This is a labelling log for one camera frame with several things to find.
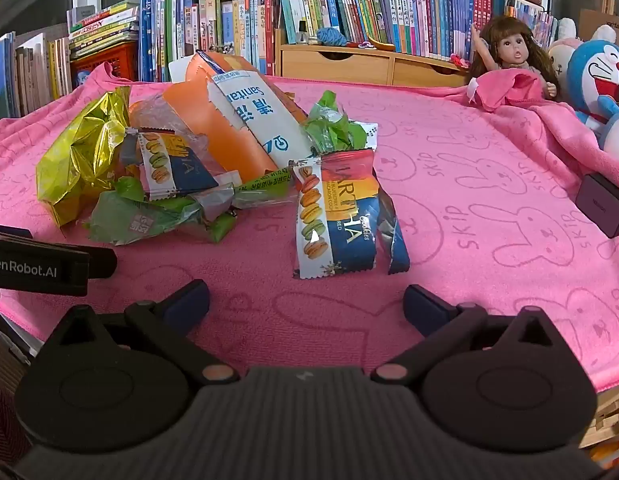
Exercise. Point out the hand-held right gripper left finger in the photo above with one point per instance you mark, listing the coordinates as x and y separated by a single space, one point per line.
189 305

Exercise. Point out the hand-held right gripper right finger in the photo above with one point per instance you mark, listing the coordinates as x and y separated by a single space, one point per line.
427 310

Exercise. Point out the large macaron cookie packet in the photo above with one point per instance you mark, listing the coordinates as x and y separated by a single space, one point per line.
349 230

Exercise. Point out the orange plastic bag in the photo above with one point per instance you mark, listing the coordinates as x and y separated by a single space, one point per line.
229 145

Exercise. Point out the green wrapper with white label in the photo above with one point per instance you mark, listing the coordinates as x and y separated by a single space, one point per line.
329 130

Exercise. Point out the row of beige-spined books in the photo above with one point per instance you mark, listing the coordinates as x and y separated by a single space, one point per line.
29 75

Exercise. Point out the flat stack of books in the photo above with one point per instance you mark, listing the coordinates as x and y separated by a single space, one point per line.
104 30

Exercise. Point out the row of tall upright books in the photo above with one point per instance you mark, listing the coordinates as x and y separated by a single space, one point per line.
209 35

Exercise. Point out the row of books on organizer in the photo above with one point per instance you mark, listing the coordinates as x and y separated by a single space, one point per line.
414 10

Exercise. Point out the row of thin books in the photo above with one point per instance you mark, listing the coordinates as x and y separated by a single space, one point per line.
532 20

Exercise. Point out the pink rabbit-print blanket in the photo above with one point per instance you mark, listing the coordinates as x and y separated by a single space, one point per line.
464 240

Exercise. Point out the crumpled green wrapper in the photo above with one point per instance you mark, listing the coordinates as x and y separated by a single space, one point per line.
139 215

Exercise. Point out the gold foil wrapper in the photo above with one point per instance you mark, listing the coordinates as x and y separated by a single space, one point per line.
76 160

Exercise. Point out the small macaron cookie packet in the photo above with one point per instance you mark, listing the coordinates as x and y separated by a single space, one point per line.
184 170

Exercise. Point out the black box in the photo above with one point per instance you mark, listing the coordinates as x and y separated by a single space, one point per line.
602 205

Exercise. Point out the red plastic crate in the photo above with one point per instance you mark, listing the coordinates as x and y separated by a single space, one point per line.
104 62

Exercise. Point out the red fabric ornament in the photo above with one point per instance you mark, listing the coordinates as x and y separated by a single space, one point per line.
459 61

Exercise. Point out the wooden drawer organizer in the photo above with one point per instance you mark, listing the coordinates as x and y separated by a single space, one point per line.
339 65

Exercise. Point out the orange curved toy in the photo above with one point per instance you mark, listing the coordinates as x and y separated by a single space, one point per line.
382 44

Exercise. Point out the small colourful trinket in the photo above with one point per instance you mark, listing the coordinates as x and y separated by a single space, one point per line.
362 45

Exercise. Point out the doll with brown hair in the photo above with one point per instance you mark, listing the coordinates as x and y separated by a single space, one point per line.
514 50

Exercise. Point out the pink rabbit plush toy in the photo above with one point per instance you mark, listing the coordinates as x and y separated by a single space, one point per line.
562 55

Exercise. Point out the blue yarn ball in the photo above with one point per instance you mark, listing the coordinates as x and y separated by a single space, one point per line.
332 36

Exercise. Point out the nail polish bottle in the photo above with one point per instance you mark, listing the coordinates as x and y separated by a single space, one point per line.
303 35

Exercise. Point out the blue cat plush toy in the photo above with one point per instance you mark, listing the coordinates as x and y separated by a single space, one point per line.
604 70

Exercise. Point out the brown cardboard box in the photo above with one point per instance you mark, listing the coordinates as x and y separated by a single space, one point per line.
597 25

